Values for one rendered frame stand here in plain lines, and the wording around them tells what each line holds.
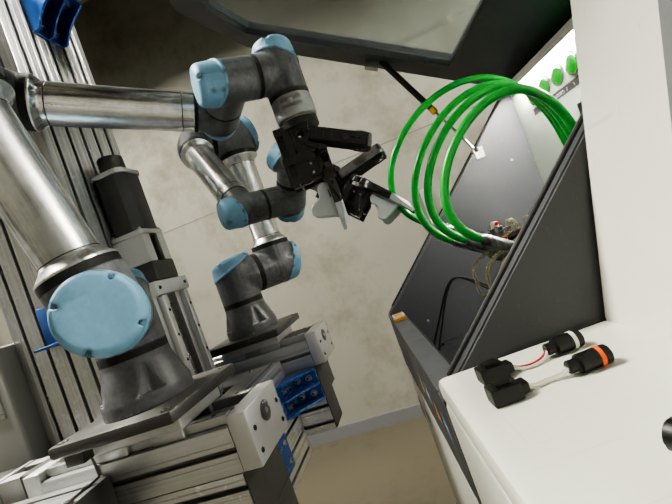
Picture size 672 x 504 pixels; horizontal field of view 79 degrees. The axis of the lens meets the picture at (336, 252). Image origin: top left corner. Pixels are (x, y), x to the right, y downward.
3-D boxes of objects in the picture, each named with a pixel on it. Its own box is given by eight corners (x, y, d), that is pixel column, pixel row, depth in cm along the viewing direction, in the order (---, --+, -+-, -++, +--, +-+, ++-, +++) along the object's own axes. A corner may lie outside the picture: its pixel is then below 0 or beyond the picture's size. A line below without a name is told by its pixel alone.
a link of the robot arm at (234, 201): (159, 120, 118) (225, 203, 88) (197, 114, 123) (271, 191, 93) (167, 156, 125) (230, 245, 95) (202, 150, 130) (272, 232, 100)
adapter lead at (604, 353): (497, 410, 38) (489, 389, 38) (488, 402, 40) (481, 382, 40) (619, 365, 38) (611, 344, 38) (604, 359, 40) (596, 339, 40)
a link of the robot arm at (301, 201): (257, 214, 105) (257, 177, 98) (295, 203, 110) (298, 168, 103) (271, 231, 100) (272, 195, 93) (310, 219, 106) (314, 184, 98)
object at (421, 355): (408, 368, 117) (389, 316, 117) (422, 363, 117) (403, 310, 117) (477, 501, 55) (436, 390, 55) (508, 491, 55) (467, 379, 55)
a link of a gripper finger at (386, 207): (402, 230, 84) (365, 213, 88) (416, 205, 84) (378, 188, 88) (399, 227, 82) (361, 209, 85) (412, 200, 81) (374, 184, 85)
